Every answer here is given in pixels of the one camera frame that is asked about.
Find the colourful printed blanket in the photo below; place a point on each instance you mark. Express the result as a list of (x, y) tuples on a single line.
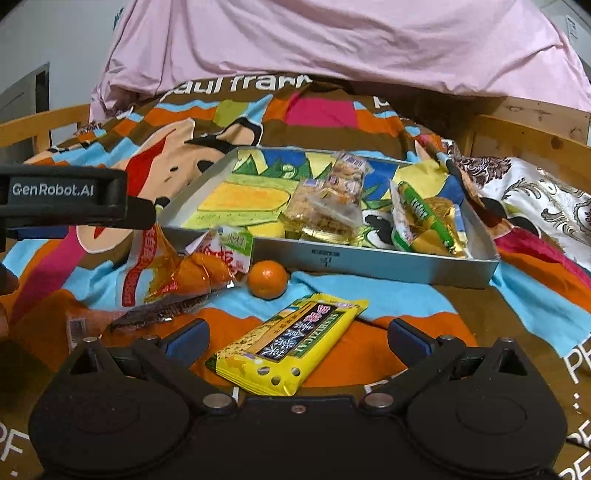
[(323, 110)]

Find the large clear cracker packet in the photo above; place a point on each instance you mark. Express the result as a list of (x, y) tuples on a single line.
[(316, 207)]

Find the small clear cracker packet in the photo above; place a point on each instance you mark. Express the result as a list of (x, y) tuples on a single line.
[(348, 177)]

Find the dinosaur print metal tray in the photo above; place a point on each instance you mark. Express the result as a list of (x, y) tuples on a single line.
[(249, 203)]

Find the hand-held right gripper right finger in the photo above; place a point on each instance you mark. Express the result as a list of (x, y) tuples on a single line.
[(410, 340)]

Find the mandarin orange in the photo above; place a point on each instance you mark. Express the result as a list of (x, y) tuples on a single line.
[(268, 279)]

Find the white brown floral cloth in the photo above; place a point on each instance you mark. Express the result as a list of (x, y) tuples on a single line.
[(531, 184)]

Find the grey door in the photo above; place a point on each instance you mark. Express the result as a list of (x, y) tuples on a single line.
[(23, 94)]

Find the pink bed sheet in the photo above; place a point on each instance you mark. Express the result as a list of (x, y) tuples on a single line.
[(323, 41)]

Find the yellow snack packet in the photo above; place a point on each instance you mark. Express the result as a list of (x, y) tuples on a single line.
[(295, 344)]

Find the person's left hand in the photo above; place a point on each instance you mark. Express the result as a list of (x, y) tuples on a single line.
[(5, 281)]

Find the orange red snack packet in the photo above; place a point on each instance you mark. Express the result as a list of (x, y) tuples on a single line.
[(166, 267)]

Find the gold foil snack packet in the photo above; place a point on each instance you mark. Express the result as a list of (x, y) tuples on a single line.
[(448, 221)]

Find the wooden bed frame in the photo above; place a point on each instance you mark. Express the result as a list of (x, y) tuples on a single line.
[(526, 122)]

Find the green white snack packet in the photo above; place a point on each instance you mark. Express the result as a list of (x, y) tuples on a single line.
[(235, 249)]

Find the wooden bed rail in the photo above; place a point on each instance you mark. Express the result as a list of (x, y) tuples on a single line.
[(41, 122)]

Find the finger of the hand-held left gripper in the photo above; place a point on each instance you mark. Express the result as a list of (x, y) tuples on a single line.
[(141, 213)]

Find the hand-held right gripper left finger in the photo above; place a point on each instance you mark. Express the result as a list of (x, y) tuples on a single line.
[(188, 342)]

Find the dark brown snack bar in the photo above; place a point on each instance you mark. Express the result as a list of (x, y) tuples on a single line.
[(157, 314)]

